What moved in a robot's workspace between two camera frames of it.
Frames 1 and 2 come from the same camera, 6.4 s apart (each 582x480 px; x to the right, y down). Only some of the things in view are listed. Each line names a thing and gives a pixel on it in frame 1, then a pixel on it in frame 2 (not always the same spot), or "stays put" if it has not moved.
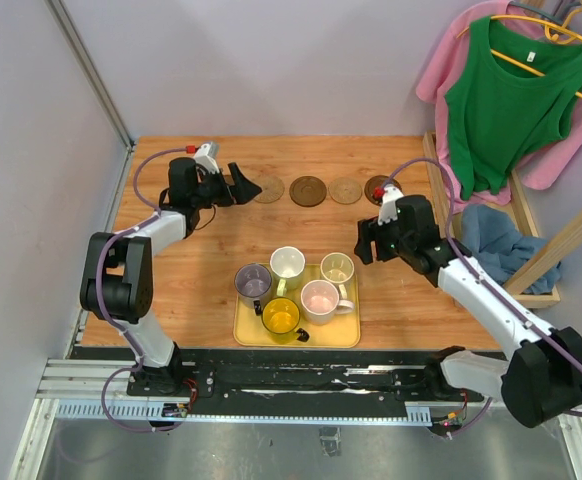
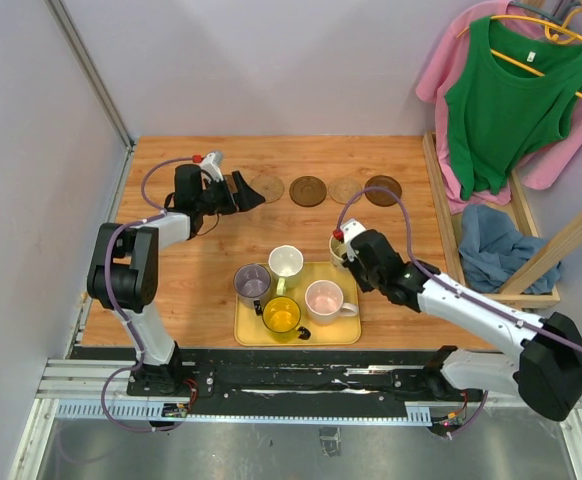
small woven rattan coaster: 345,190 stays put
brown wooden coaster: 378,180 stays put
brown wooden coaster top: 308,191 stays put
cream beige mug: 337,268 -> 336,250
